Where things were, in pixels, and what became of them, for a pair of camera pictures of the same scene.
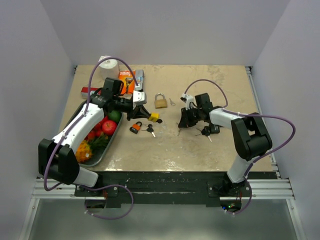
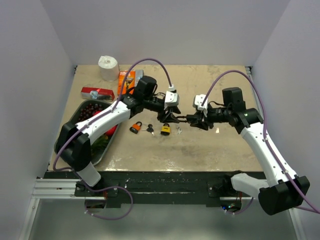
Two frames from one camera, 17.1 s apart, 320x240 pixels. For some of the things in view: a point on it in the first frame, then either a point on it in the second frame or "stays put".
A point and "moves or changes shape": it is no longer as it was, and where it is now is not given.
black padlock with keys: [207, 130] moves or changes shape
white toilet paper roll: [108, 68] stays put
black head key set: [150, 129] stays put
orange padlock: [136, 127] stays put
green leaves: [99, 143] stays put
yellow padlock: [154, 117] → [165, 129]
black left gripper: [144, 114] → [169, 117]
